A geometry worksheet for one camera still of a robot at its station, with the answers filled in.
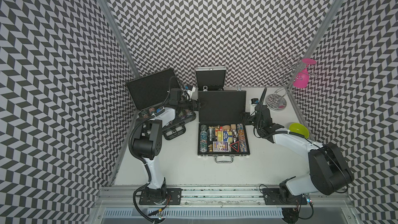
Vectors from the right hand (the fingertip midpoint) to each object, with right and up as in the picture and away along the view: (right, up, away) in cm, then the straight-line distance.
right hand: (244, 115), depth 90 cm
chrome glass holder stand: (+41, +29, +18) cm, 53 cm away
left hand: (-25, +7, +4) cm, 27 cm away
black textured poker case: (-13, -10, +1) cm, 16 cm away
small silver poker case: (-20, +24, +17) cm, 36 cm away
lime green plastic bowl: (+36, -9, +5) cm, 37 cm away
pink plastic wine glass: (+35, +21, +1) cm, 41 cm away
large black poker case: (-60, +13, +14) cm, 63 cm away
